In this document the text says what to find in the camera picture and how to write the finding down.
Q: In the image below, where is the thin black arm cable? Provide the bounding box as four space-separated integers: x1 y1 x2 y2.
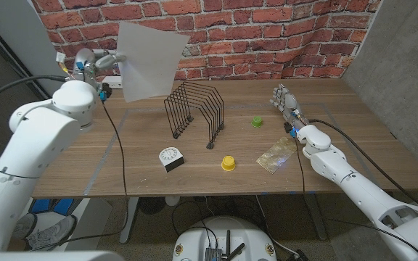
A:
34 99 130 252
292 136 418 255

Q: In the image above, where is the grey sneaker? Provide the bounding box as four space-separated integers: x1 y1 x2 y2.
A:
25 214 78 251
12 213 38 240

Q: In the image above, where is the black round floor stand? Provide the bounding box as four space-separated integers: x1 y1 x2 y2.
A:
139 197 166 215

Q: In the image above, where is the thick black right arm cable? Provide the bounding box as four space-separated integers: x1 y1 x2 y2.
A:
307 118 418 210

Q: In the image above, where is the gold foil sheet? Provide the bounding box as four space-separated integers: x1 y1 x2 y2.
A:
255 136 298 175

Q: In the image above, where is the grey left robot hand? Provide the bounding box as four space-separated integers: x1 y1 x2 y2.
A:
73 48 127 91

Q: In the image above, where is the metal table leg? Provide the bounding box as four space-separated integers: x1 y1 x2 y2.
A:
305 194 328 241
119 197 140 244

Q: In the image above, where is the black wire rack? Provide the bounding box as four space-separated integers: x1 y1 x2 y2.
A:
163 80 225 150

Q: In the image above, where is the grey electronics box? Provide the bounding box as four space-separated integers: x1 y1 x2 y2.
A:
204 247 223 261

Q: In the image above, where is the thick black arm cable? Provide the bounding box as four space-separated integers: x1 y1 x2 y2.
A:
0 75 68 115
307 118 418 210

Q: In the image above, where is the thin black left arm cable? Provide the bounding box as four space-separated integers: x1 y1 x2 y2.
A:
34 99 130 252

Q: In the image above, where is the white power strip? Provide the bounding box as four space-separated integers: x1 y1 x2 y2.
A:
102 75 124 90

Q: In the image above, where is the yellow plastic cup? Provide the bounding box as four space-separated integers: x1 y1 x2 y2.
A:
221 155 237 172

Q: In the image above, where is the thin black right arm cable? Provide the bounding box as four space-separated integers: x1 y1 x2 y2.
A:
292 136 418 255

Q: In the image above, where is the white paper sheet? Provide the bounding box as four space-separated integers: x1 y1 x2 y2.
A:
116 20 191 104

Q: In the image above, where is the white and black stopwatch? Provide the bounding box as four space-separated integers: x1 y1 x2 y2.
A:
158 146 185 173

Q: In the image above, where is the red brick printed backdrop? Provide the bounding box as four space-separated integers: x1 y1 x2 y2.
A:
30 0 382 104

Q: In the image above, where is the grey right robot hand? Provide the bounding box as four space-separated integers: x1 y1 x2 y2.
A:
269 83 310 137

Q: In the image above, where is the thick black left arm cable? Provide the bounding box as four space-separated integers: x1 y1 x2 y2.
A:
0 75 68 115

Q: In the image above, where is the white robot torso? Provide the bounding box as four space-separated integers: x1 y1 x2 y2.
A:
171 216 278 261

